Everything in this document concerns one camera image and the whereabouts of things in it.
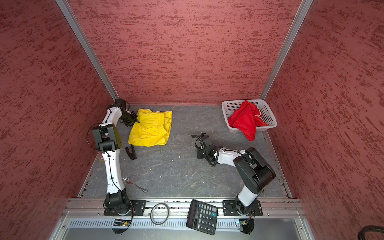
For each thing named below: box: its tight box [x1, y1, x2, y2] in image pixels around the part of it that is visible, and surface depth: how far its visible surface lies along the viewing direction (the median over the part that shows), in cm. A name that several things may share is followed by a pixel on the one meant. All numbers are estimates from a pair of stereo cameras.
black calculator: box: [186, 199, 218, 236], surface depth 71 cm
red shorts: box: [228, 100, 269, 142], surface depth 98 cm
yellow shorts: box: [128, 108, 173, 147], surface depth 104 cm
